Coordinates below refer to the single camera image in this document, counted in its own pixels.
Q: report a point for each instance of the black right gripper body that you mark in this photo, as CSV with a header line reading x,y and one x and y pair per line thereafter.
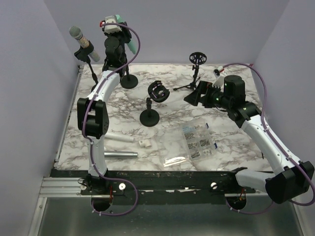
x,y
214,97

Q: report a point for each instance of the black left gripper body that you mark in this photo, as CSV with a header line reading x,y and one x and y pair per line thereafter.
x,y
121,37

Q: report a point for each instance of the mint green microphone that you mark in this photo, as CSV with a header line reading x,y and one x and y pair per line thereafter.
x,y
131,45

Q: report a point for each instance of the black tripod microphone stand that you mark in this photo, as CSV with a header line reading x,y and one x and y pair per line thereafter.
x,y
197,59

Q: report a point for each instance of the round base clip stand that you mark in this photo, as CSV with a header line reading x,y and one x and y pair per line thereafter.
x,y
128,81
86,54

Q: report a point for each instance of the white microphone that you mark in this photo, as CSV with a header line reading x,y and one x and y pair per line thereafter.
x,y
119,137

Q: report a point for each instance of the silver grey microphone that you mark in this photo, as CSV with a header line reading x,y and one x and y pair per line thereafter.
x,y
120,154

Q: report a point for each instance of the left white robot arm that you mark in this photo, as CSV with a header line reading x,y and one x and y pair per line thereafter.
x,y
92,115

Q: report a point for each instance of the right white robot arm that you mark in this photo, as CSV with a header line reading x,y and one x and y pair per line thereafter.
x,y
290,177

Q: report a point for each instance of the glitter microphone silver head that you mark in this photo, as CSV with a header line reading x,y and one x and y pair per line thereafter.
x,y
77,34

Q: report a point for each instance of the clear plastic screw box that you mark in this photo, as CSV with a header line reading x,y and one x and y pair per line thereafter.
x,y
190,139

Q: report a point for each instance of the small white plastic block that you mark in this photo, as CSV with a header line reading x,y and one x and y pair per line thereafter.
x,y
145,143

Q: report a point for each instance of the clear plastic bag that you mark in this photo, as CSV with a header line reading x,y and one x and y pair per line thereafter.
x,y
174,161

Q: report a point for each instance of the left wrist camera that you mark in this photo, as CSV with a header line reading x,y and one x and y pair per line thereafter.
x,y
109,24

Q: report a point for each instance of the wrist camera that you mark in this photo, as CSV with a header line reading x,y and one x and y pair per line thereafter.
x,y
109,24
220,75

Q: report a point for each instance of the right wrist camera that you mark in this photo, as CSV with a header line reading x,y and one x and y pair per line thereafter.
x,y
220,75

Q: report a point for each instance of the black mounting rail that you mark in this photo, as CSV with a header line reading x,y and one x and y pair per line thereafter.
x,y
157,187

